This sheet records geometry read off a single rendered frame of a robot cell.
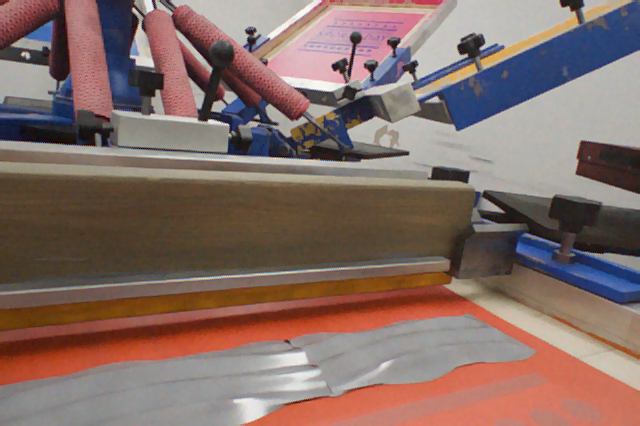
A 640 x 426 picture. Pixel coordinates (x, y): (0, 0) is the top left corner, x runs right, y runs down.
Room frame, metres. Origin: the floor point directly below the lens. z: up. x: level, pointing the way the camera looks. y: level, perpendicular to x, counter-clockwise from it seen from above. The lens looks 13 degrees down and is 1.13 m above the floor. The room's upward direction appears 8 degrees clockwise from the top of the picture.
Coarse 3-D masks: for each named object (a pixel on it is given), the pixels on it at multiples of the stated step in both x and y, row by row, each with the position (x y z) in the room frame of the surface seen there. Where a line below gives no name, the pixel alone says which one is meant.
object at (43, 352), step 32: (128, 320) 0.32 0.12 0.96; (160, 320) 0.32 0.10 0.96; (192, 320) 0.33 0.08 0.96; (224, 320) 0.33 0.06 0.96; (256, 320) 0.34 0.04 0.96; (0, 352) 0.26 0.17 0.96; (32, 352) 0.26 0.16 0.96; (64, 352) 0.27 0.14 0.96; (96, 352) 0.27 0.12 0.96; (128, 352) 0.27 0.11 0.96; (160, 352) 0.28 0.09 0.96; (192, 352) 0.28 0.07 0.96; (0, 384) 0.23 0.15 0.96; (288, 416) 0.23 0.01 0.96; (320, 416) 0.24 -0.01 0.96
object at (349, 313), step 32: (416, 288) 0.46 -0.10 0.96; (288, 320) 0.35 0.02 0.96; (320, 320) 0.35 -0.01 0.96; (352, 320) 0.36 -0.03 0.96; (384, 320) 0.37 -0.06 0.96; (544, 352) 0.35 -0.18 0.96; (384, 384) 0.28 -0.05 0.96; (416, 384) 0.28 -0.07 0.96; (448, 384) 0.29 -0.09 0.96; (576, 384) 0.31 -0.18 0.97; (608, 384) 0.31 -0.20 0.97
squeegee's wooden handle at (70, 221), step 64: (0, 192) 0.26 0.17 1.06; (64, 192) 0.28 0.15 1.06; (128, 192) 0.30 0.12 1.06; (192, 192) 0.32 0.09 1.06; (256, 192) 0.34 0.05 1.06; (320, 192) 0.37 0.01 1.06; (384, 192) 0.40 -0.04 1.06; (448, 192) 0.44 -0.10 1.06; (0, 256) 0.26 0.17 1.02; (64, 256) 0.28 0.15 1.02; (128, 256) 0.30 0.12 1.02; (192, 256) 0.32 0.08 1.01; (256, 256) 0.34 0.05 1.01; (320, 256) 0.37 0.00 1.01; (384, 256) 0.40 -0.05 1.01; (448, 256) 0.44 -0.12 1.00
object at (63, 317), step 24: (312, 288) 0.38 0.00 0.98; (336, 288) 0.39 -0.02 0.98; (360, 288) 0.40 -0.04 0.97; (384, 288) 0.42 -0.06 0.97; (408, 288) 0.44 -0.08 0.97; (72, 312) 0.29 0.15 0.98; (96, 312) 0.30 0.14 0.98; (120, 312) 0.30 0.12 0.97; (144, 312) 0.31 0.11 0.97; (168, 312) 0.32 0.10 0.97
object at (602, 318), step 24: (504, 288) 0.47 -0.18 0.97; (528, 288) 0.45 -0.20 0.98; (552, 288) 0.43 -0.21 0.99; (576, 288) 0.41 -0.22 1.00; (552, 312) 0.43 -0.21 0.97; (576, 312) 0.41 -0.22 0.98; (600, 312) 0.39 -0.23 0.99; (624, 312) 0.38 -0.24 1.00; (600, 336) 0.39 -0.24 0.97; (624, 336) 0.37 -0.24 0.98
